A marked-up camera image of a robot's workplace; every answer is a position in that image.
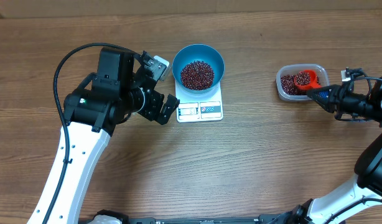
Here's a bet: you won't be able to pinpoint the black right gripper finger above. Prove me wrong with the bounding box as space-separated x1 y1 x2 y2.
314 98 335 113
307 85 340 99

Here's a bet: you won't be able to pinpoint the red measuring scoop blue handle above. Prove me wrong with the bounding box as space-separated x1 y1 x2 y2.
292 69 330 101

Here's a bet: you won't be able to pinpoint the red beans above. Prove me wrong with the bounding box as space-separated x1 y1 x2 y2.
180 60 297 95

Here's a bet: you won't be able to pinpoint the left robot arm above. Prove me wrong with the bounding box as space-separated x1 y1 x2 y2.
29 43 180 223

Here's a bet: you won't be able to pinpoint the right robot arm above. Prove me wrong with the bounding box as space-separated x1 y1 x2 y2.
286 77 382 224

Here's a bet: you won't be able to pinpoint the white kitchen scale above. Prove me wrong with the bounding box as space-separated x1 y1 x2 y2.
175 83 224 123

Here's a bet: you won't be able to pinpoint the blue bowl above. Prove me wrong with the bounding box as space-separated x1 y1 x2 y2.
172 44 225 93

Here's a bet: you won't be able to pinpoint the clear plastic container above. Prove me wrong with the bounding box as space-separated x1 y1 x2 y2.
276 63 330 102

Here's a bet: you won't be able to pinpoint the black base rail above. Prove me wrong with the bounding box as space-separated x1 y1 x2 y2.
78 205 346 224

